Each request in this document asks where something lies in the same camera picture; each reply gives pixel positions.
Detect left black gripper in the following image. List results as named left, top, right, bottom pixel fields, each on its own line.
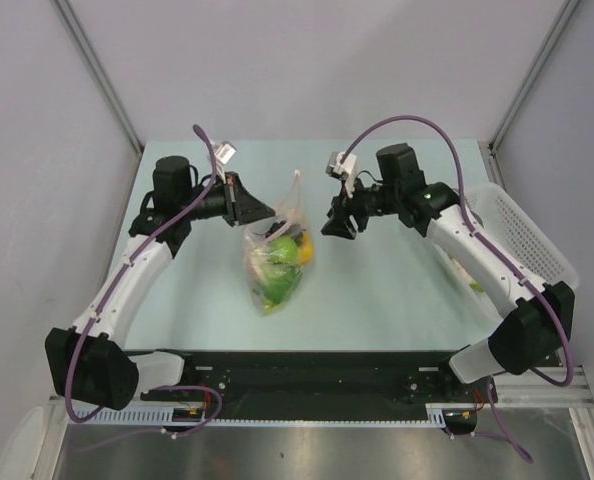
left=180, top=172, right=275, bottom=227

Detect green lettuce cabbage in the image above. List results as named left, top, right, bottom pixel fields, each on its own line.
left=259, top=264, right=302, bottom=306

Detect white cauliflower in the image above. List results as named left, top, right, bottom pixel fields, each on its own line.
left=451, top=258, right=485, bottom=293

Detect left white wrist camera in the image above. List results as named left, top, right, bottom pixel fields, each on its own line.
left=211, top=141, right=237, bottom=180

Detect white slotted cable duct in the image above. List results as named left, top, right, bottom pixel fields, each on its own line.
left=87, top=402, right=478, bottom=431

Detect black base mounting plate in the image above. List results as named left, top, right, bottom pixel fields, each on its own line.
left=140, top=350, right=490, bottom=415

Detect dark purple grapes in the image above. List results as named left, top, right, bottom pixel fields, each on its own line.
left=264, top=220, right=310, bottom=246

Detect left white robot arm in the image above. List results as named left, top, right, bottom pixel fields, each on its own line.
left=45, top=155, right=275, bottom=410

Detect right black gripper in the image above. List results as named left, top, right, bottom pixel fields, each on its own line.
left=321, top=175, right=400, bottom=241

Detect aluminium frame rail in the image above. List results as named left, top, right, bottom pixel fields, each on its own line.
left=494, top=367, right=594, bottom=409

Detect green lime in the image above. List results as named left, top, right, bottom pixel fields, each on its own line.
left=266, top=236, right=299, bottom=265

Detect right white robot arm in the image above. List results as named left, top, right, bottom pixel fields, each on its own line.
left=321, top=143, right=575, bottom=401

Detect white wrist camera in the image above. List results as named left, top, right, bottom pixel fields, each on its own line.
left=211, top=141, right=237, bottom=180
left=325, top=152, right=358, bottom=198

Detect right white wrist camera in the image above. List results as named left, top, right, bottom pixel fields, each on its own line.
left=325, top=152, right=358, bottom=198

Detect white perforated plastic basket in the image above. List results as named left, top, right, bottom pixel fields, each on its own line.
left=436, top=183, right=580, bottom=326

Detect clear pink zip top bag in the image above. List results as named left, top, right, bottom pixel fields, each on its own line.
left=243, top=171, right=315, bottom=315

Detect yellow bell pepper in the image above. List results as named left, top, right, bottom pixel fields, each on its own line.
left=296, top=238, right=314, bottom=266

